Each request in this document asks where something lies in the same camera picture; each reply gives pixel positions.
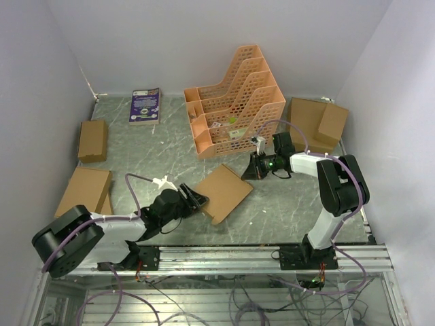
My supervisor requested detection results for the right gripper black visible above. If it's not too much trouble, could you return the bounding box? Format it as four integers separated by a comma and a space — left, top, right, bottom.
242, 150, 281, 180

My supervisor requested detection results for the cardboard box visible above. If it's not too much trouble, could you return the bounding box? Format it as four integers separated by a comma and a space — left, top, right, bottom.
287, 98, 349, 153
194, 164, 254, 225
77, 120, 108, 164
54, 166, 114, 217

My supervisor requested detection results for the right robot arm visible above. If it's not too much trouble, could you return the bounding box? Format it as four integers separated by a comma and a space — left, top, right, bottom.
241, 132, 370, 269

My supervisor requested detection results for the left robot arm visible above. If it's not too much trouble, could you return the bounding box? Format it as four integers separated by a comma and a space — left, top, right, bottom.
31, 183, 209, 278

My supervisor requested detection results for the green boxed item in organizer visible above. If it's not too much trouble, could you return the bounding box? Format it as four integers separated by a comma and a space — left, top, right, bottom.
228, 128, 246, 140

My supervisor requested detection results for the peach plastic file organizer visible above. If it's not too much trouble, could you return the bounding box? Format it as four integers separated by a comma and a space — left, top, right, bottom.
184, 45, 286, 160

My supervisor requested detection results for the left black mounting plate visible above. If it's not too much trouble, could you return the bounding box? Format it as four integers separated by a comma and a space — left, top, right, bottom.
97, 242, 160, 271

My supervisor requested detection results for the black mounting plate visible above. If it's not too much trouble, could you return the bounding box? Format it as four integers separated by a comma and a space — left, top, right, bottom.
97, 242, 160, 271
278, 245, 338, 270

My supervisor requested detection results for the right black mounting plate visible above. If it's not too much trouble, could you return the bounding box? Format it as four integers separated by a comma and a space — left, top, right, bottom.
278, 245, 338, 270

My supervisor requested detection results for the purple book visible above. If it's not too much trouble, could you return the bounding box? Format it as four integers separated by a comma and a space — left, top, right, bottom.
128, 88, 161, 126

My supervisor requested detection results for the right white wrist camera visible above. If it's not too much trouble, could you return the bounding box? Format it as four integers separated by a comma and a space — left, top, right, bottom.
251, 136, 266, 156

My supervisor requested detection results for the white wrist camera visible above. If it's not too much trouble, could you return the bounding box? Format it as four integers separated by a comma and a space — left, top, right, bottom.
152, 175, 177, 191
251, 136, 266, 156

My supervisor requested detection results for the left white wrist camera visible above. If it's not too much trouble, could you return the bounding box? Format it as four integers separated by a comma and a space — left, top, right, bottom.
152, 175, 177, 191

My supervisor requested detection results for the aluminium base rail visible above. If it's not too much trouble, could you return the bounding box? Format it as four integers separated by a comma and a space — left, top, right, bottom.
67, 245, 394, 276

